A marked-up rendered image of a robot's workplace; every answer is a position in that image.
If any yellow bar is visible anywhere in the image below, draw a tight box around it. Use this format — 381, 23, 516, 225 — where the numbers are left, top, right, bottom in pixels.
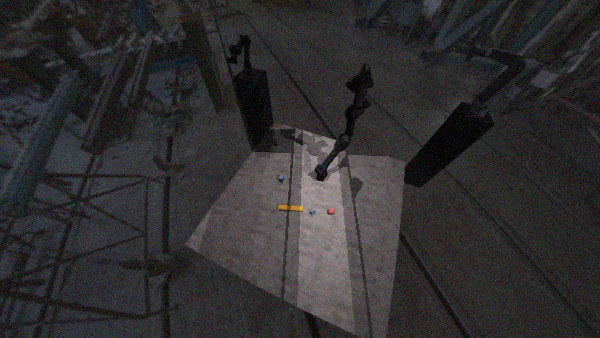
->
278, 205, 303, 212

